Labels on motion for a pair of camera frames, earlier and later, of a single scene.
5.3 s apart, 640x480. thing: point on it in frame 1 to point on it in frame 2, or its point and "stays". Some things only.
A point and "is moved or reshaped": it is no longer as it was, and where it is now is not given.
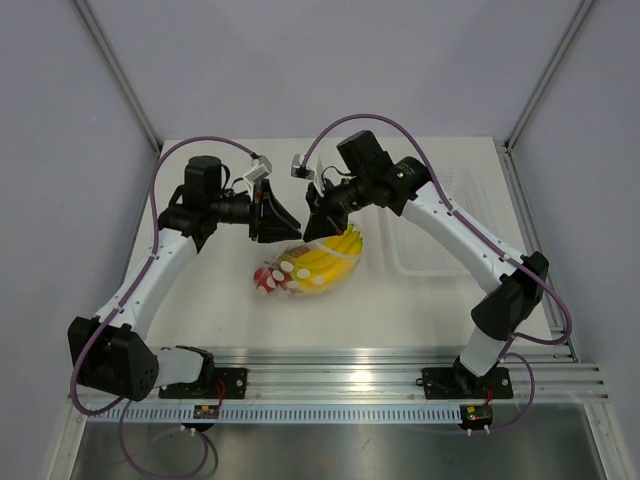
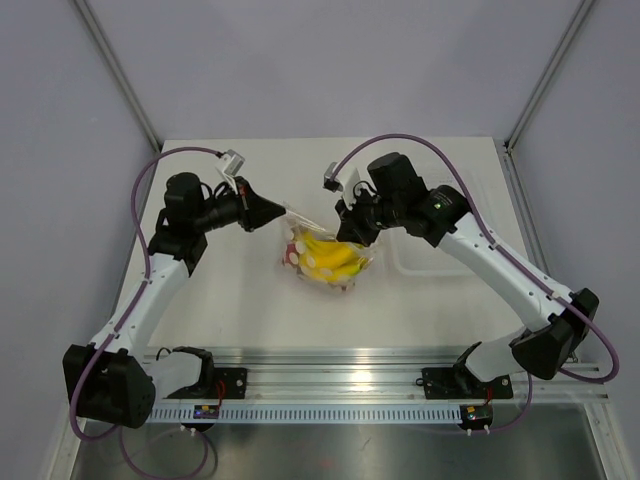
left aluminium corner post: [119, 73] stays
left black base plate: [232, 381] stays
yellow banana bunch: [323, 268] is moved or reshaped
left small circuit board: [206, 411] stays
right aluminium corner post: [546, 75] stays
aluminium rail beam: [392, 374] stays
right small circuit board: [475, 416] stays
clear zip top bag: [303, 269] is moved or reshaped
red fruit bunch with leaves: [266, 279] to [291, 258]
